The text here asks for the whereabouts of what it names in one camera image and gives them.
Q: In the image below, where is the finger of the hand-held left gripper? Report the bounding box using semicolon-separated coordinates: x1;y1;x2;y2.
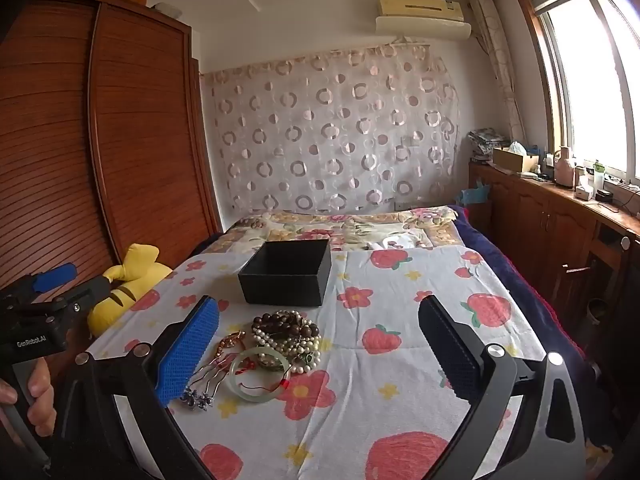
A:
35;275;113;317
0;263;78;302

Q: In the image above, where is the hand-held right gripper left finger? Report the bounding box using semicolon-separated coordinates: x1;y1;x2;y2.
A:
50;295;222;480

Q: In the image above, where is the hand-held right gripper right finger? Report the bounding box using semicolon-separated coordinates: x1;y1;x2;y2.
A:
418;295;587;480

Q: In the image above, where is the gold flower brooch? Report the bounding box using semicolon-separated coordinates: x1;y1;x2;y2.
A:
215;331;247;361

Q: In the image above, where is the silver flower hairpin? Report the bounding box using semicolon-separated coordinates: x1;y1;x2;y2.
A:
181;354;240;411

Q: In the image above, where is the pale green jade bangle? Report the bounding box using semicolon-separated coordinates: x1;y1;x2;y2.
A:
229;347;292;402

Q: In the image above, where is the brown wooden bead bracelet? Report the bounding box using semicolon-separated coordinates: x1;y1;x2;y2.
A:
251;310;321;347

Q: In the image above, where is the black box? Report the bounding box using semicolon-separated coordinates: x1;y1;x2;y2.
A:
238;239;332;307

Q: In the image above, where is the person's left hand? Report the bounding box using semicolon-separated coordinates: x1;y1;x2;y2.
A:
0;357;57;438

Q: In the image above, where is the yellow striped plush toy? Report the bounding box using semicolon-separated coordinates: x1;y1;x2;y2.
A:
87;243;174;333

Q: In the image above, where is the strawberry print blanket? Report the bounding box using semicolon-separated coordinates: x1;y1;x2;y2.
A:
85;245;593;480

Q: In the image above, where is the dark blue blanket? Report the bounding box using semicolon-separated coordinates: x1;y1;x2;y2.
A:
450;204;603;391

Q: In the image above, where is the brown wooden wardrobe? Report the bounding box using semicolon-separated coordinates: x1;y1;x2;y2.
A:
0;0;224;291

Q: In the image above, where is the dark waste bin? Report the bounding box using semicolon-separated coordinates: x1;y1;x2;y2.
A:
586;299;610;338

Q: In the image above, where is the long wooden cabinet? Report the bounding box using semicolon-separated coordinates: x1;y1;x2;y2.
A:
467;160;640;346

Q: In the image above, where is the blue plastic bag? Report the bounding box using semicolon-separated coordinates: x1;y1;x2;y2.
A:
461;184;494;207

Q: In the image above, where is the floral quilt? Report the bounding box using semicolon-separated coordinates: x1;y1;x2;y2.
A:
220;207;467;255

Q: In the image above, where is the open cardboard box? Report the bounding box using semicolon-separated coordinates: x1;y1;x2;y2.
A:
492;147;541;176

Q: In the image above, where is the pile of patterned cloth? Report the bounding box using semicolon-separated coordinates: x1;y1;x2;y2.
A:
467;127;512;163

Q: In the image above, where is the patterned window curtain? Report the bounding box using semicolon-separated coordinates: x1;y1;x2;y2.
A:
469;0;527;147

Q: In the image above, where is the large window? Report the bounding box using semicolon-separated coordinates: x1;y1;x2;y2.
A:
517;0;640;188

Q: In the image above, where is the white air deflector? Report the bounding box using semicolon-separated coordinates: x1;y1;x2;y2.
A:
375;16;472;41

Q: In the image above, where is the circle patterned wall cloth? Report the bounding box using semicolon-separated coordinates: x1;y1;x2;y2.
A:
200;42;461;217

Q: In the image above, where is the yellowed wall air conditioner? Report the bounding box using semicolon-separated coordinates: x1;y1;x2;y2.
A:
377;0;466;23

